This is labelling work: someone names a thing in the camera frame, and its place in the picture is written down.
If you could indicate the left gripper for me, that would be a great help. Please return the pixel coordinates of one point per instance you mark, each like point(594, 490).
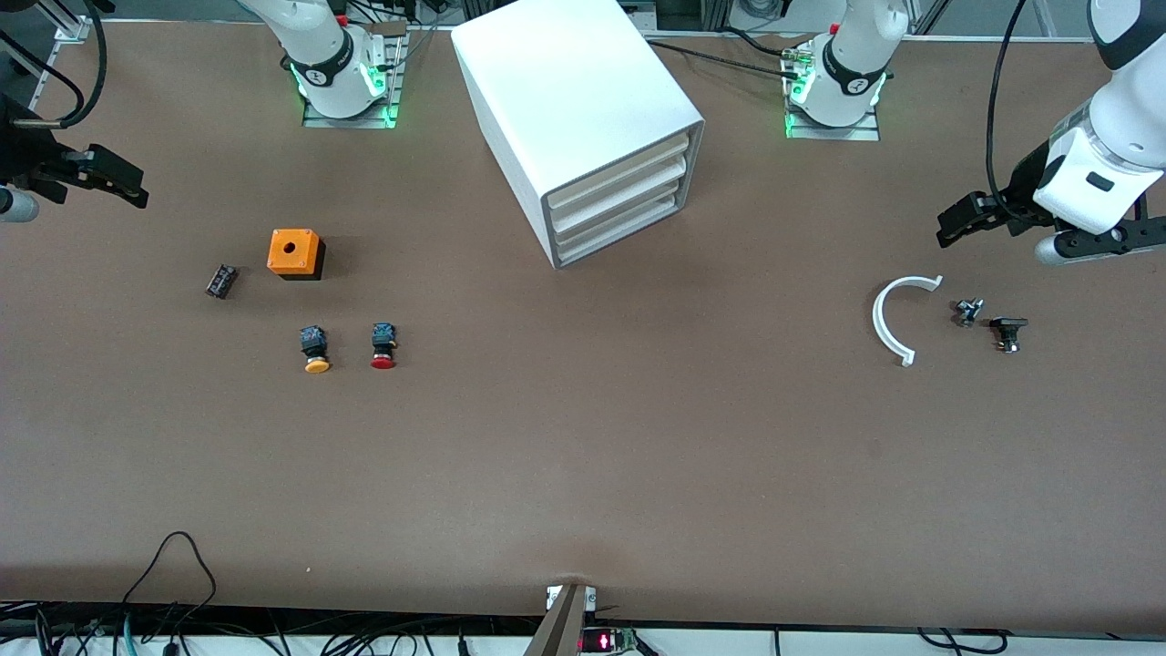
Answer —
point(1026, 187)

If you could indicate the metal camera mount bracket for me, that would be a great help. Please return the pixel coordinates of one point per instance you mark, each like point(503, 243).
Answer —
point(567, 624)

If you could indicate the aluminium frame profile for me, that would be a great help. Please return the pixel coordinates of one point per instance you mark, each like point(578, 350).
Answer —
point(71, 27)

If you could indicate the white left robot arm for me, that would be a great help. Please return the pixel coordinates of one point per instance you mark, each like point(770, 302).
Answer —
point(852, 55)

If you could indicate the white plastic drawer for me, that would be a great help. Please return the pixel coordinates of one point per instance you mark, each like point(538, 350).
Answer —
point(615, 178)
point(619, 202)
point(619, 232)

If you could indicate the orange button enclosure box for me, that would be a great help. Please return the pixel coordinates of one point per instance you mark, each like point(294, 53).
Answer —
point(278, 255)

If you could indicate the small black connector block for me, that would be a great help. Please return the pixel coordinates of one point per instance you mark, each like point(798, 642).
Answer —
point(221, 281)

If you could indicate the white drawer cabinet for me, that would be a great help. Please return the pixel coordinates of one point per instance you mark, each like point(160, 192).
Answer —
point(565, 82)

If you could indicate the small red-lit electronic module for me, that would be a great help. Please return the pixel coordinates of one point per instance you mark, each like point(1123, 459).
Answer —
point(597, 640)

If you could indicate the small black bracket part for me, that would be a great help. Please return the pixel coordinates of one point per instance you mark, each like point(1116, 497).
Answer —
point(1008, 333)

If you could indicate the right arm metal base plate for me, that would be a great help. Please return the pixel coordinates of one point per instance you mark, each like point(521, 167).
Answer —
point(364, 121)

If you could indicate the white curved plastic arc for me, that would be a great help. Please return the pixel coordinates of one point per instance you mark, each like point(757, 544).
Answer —
point(877, 319)

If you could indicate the small silver metal fitting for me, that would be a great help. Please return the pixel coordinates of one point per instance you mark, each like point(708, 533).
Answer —
point(967, 312)

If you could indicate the yellow mushroom push button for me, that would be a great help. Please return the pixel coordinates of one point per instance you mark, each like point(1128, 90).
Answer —
point(314, 344)

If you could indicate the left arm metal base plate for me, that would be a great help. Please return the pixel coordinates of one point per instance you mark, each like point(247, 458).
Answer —
point(856, 133)

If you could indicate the red mushroom push button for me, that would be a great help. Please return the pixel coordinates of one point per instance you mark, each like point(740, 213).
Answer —
point(383, 342)

